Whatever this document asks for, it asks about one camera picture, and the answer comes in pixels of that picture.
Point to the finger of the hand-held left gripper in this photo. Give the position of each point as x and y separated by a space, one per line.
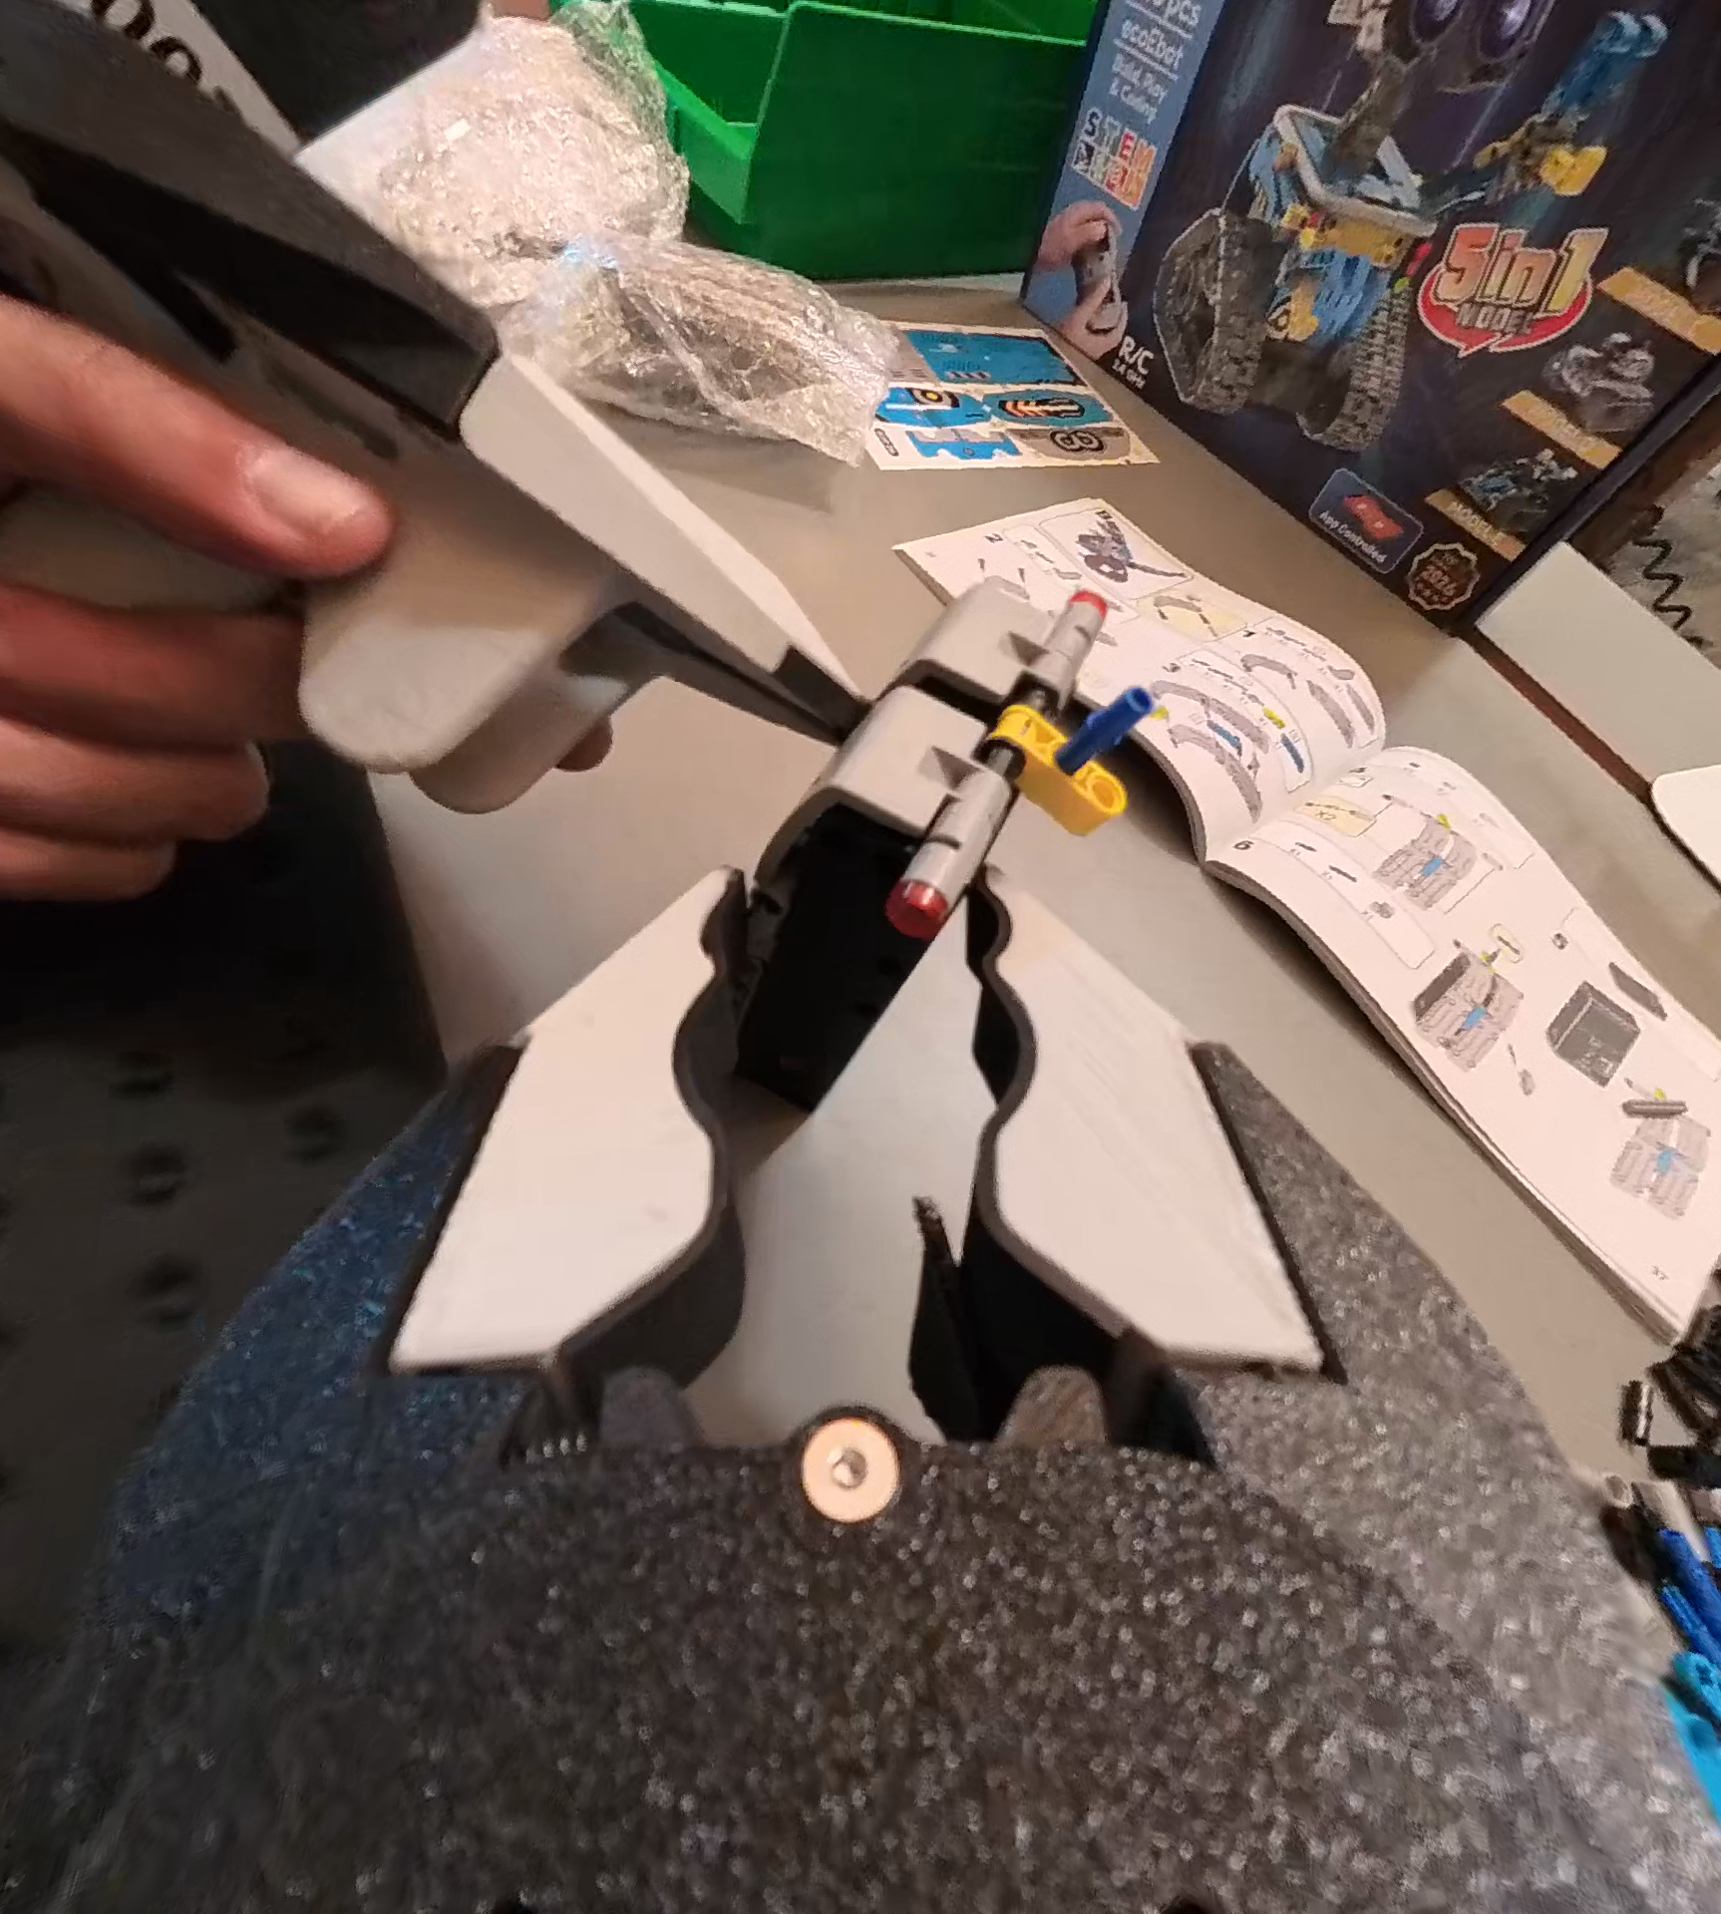
621 522

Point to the pile of small toy pieces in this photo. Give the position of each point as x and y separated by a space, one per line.
1713 1495

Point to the toy building kit box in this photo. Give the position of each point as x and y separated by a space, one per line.
1398 373

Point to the instruction booklet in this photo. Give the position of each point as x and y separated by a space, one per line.
1548 1076

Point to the grey black toy brick assembly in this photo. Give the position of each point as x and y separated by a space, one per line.
816 987

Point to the crinkled plastic wrap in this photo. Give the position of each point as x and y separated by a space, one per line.
531 149

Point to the sticker sheet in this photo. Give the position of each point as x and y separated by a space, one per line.
980 359

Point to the green plastic bin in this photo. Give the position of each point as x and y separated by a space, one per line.
860 163

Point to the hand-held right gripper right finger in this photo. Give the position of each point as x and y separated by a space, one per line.
1145 1196

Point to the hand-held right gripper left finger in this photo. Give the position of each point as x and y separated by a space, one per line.
577 1196

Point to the person's left hand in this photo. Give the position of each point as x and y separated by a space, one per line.
52 718

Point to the black dimpled pad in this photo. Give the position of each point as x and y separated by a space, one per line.
128 1166

